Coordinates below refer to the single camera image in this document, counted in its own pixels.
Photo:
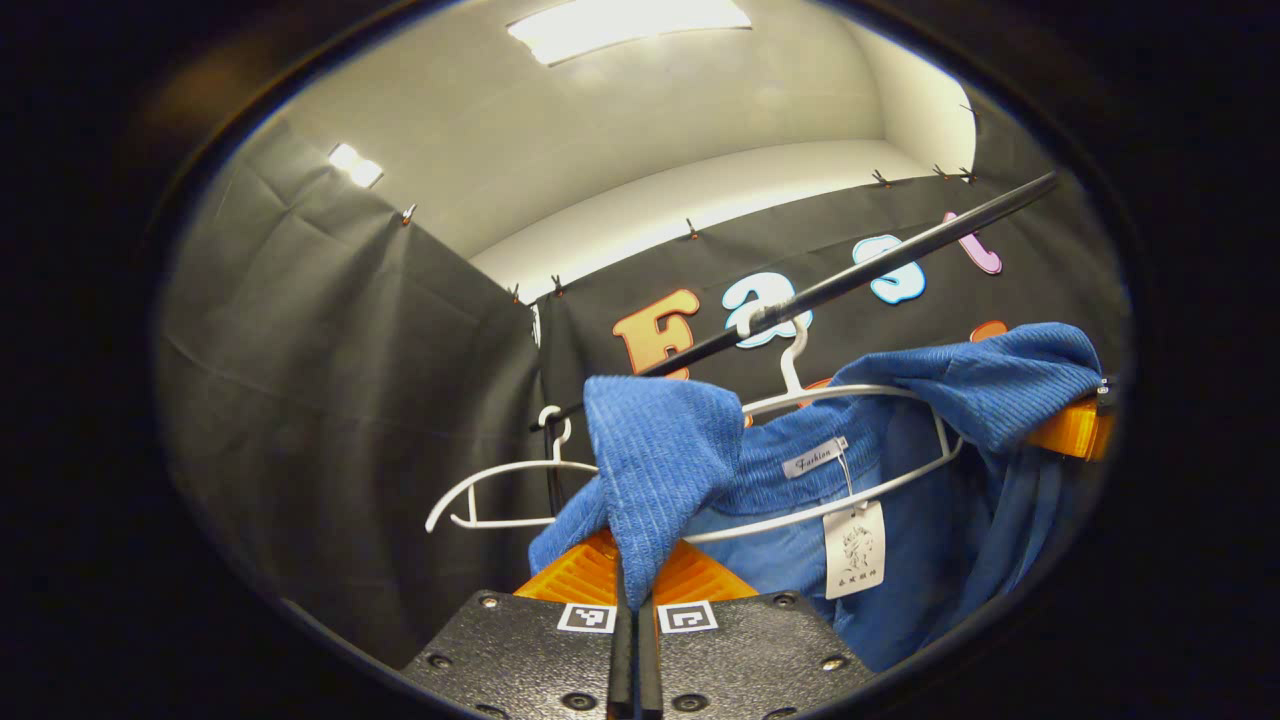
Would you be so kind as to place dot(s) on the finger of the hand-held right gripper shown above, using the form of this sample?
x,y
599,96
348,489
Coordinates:
x,y
1085,435

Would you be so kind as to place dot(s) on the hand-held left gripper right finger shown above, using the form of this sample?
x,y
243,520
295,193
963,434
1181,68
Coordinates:
x,y
750,660

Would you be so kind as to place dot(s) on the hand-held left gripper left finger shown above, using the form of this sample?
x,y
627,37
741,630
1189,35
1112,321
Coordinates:
x,y
520,660

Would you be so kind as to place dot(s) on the white clothes hanger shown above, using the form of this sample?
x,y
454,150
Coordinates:
x,y
520,467
790,370

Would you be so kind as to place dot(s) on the black clothes rack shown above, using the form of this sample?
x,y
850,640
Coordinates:
x,y
900,256

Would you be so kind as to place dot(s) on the black backdrop cloth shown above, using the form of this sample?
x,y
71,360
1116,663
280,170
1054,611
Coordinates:
x,y
330,400

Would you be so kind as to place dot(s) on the small ceiling light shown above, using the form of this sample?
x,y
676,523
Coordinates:
x,y
356,165

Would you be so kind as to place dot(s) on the large rectangular ceiling light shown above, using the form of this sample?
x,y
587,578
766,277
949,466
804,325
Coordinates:
x,y
630,22

